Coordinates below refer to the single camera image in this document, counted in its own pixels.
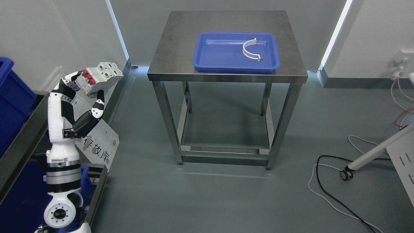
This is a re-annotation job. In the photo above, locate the white curved plastic clamp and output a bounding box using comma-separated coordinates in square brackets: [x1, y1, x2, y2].
[242, 38, 263, 62]

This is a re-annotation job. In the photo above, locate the lower blue bin left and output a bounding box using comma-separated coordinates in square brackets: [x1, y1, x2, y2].
[0, 162, 93, 233]

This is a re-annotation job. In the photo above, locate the orange cable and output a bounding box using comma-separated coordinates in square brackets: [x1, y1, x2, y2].
[395, 108, 414, 129]

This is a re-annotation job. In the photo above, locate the white wall socket plug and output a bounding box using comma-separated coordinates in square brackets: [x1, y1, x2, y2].
[390, 49, 414, 83]

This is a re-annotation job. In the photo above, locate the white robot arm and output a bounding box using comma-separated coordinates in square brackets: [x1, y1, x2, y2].
[35, 154, 91, 233]

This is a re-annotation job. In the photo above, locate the blue plastic tray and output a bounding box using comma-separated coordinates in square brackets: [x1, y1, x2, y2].
[192, 31, 281, 75]

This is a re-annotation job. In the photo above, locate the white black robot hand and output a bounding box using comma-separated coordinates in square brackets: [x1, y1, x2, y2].
[46, 68, 105, 168]

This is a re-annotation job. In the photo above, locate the grey red circuit breaker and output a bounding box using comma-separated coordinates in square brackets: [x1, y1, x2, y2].
[75, 62, 123, 98]

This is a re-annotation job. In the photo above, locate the white stand leg with caster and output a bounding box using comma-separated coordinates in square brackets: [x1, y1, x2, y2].
[340, 123, 414, 181]

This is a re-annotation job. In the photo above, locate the stainless steel table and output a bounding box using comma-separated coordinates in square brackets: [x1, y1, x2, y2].
[147, 10, 309, 171]

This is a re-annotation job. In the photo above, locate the large blue bin left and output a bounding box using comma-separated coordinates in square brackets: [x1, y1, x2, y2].
[0, 57, 37, 155]

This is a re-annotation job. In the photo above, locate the white cable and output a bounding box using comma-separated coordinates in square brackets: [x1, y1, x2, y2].
[307, 78, 414, 233]

